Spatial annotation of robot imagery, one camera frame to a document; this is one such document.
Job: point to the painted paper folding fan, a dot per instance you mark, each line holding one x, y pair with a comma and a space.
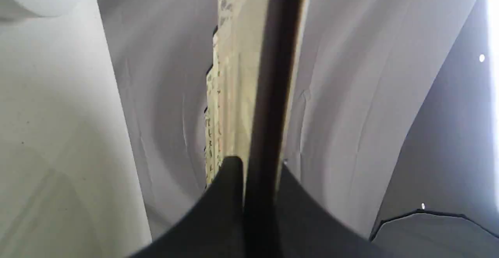
256, 47

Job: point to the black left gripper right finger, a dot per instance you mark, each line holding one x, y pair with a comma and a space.
306, 230

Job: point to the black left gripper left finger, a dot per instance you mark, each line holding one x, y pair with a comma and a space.
213, 226

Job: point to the white umbrella diffuser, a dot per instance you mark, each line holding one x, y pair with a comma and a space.
430, 234

